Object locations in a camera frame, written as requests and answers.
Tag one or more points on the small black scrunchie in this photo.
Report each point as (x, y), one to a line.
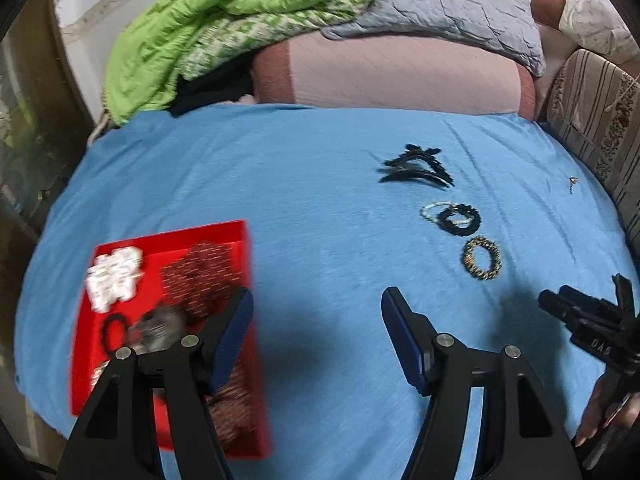
(445, 225)

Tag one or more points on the grey quilted pillow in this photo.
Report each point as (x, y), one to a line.
(450, 0)

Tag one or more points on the black hair claw clip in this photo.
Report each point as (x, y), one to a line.
(425, 175)

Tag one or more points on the white cherry print scrunchie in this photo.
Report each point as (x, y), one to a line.
(112, 280)

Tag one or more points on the brown wooden furniture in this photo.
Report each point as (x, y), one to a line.
(35, 135)

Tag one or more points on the person's right hand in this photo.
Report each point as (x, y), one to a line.
(597, 410)

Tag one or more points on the white cloth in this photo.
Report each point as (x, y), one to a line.
(595, 22)

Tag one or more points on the grey organza scrunchie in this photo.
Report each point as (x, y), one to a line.
(160, 325)

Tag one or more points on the red plaid scrunchie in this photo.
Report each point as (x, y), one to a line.
(235, 410)

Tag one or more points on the blue blanket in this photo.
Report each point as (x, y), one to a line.
(325, 210)

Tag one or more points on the leopard print scrunchie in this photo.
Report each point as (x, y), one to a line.
(470, 265)

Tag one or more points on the red polka dot scrunchie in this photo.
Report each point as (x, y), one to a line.
(200, 270)

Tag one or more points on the small metal key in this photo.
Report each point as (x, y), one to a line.
(573, 182)

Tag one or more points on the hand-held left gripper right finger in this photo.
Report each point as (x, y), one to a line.
(400, 335)

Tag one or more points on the green quilt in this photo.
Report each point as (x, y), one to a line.
(165, 35)

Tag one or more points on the pink cushion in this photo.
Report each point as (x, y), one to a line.
(400, 75)

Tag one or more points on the red box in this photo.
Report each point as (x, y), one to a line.
(155, 265)

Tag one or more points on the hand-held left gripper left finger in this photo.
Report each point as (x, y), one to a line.
(232, 340)

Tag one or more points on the striped patterned cushion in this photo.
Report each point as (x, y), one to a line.
(590, 110)

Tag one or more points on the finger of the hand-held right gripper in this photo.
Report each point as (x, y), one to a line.
(555, 304)
(625, 295)

